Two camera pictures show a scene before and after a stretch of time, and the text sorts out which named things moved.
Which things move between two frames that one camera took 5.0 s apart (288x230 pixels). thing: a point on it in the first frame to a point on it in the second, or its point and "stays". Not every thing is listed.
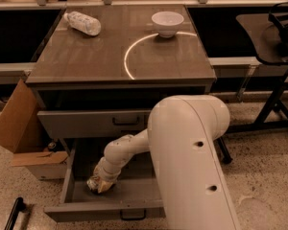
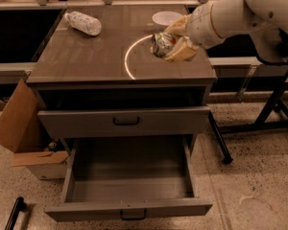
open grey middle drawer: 133,198 stays
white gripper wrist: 103,174 to 200,25
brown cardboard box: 21,129 stays
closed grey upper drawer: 92,124 stays
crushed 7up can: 93,182 to 160,43
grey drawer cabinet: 100,68 stays
